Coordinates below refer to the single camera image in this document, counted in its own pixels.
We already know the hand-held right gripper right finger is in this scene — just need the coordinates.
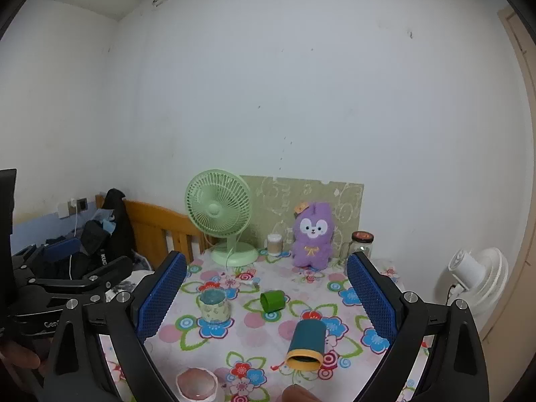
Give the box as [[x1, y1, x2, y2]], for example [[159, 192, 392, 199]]
[[347, 252, 490, 402]]

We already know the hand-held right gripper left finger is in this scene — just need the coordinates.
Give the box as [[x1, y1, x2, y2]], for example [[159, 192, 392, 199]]
[[42, 250, 188, 402]]

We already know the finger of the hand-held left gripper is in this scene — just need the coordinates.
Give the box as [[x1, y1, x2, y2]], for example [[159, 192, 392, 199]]
[[26, 255, 134, 304], [12, 237, 83, 279]]

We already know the floral cup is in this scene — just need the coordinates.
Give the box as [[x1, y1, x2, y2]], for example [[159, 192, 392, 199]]
[[196, 288, 229, 323]]

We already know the teal cup with yellow rim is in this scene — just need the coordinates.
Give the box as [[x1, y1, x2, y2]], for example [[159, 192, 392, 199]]
[[285, 319, 328, 371]]

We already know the pink cup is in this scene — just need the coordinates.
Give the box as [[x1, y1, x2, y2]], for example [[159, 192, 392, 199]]
[[175, 367, 219, 401]]

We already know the green cup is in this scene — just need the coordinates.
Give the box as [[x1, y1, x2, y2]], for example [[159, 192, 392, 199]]
[[260, 289, 286, 313]]

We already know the person's left hand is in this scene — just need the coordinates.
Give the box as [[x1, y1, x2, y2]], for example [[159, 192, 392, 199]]
[[0, 338, 43, 373]]

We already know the person's right hand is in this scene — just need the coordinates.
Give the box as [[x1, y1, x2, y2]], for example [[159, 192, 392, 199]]
[[281, 385, 326, 402]]

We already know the black jacket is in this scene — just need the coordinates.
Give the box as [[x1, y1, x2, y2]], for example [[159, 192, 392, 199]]
[[79, 188, 135, 269]]

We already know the glass jar with dark lid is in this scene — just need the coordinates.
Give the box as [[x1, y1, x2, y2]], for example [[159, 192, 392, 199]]
[[351, 230, 374, 261]]

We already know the wooden bed headboard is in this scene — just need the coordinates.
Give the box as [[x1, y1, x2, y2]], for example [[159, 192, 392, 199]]
[[95, 194, 209, 276]]

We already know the purple plush toy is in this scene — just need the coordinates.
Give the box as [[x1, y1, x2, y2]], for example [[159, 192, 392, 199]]
[[290, 202, 335, 269]]

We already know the floral tablecloth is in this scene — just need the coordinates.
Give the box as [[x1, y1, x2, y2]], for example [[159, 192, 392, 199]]
[[98, 246, 433, 402]]

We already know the green desk fan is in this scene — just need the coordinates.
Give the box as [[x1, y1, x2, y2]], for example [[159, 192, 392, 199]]
[[185, 169, 259, 267]]

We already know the white fan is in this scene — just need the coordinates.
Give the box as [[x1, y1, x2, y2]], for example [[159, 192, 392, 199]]
[[434, 247, 510, 328]]

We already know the cotton swab container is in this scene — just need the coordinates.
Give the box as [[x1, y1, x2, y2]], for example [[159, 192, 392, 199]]
[[267, 233, 285, 257]]

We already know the patterned green board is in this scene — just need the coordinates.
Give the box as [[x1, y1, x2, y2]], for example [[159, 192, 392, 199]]
[[240, 175, 365, 257]]

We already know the white charger with cable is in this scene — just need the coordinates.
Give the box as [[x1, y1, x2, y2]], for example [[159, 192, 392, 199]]
[[68, 198, 81, 237]]

